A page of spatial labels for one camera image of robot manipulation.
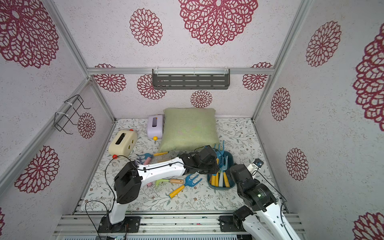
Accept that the green pillow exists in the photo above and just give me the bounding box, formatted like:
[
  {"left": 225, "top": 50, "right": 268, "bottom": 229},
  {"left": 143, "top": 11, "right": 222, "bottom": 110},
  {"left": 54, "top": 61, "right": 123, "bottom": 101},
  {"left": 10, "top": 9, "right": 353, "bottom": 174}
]
[{"left": 159, "top": 108, "right": 220, "bottom": 152}]

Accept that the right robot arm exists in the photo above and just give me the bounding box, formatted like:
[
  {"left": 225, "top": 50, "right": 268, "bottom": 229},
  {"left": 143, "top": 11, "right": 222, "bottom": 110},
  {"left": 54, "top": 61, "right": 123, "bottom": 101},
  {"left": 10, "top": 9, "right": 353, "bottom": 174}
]
[{"left": 219, "top": 165, "right": 300, "bottom": 240}]

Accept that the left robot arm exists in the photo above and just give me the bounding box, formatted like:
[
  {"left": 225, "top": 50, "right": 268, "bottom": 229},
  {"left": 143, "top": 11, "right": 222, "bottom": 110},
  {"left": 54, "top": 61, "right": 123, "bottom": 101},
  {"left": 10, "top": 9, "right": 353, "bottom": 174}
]
[{"left": 97, "top": 146, "right": 219, "bottom": 233}]

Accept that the metal base rail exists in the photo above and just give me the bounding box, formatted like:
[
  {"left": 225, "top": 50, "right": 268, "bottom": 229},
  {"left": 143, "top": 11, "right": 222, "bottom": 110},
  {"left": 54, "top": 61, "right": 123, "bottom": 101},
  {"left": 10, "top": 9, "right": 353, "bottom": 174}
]
[{"left": 53, "top": 209, "right": 307, "bottom": 240}]

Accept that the lime rake wooden handle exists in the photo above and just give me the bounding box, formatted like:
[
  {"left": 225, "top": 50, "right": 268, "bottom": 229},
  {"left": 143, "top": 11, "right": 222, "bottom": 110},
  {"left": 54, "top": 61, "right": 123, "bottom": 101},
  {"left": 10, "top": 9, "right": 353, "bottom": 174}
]
[{"left": 155, "top": 179, "right": 184, "bottom": 187}]

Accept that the cream tissue box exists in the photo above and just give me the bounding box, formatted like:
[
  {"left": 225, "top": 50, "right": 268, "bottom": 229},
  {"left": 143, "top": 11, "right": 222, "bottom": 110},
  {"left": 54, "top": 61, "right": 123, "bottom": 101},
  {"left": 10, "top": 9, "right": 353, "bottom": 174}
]
[{"left": 108, "top": 129, "right": 138, "bottom": 157}]

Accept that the teal storage box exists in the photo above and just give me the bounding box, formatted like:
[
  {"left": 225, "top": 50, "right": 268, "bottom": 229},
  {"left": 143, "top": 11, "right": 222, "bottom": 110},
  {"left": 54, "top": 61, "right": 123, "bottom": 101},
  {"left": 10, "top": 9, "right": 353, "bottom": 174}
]
[{"left": 207, "top": 151, "right": 235, "bottom": 190}]

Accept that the floral table mat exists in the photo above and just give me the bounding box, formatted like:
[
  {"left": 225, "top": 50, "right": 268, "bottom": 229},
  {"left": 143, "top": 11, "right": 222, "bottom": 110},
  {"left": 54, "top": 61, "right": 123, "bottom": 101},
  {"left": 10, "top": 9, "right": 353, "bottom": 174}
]
[{"left": 77, "top": 118, "right": 280, "bottom": 212}]

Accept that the grey wall shelf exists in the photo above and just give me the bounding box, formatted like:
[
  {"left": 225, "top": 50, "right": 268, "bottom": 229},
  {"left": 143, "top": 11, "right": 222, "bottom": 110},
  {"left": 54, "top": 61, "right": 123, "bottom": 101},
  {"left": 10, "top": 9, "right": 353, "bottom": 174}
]
[{"left": 152, "top": 68, "right": 231, "bottom": 90}]

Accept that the black wire rack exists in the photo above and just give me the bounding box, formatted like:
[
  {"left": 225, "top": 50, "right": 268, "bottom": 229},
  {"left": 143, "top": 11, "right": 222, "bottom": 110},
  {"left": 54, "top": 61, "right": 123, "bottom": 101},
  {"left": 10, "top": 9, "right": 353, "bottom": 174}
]
[{"left": 53, "top": 94, "right": 90, "bottom": 135}]

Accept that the blue tool yellow handle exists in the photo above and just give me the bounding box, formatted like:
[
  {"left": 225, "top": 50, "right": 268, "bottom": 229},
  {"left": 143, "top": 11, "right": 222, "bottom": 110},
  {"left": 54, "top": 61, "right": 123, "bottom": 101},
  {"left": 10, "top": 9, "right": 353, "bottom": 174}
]
[{"left": 137, "top": 152, "right": 169, "bottom": 163}]

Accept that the lilac tissue box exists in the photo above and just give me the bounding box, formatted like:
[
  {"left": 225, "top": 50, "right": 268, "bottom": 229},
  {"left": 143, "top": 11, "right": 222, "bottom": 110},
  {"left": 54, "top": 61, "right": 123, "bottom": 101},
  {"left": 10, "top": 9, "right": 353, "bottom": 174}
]
[{"left": 147, "top": 115, "right": 164, "bottom": 141}]

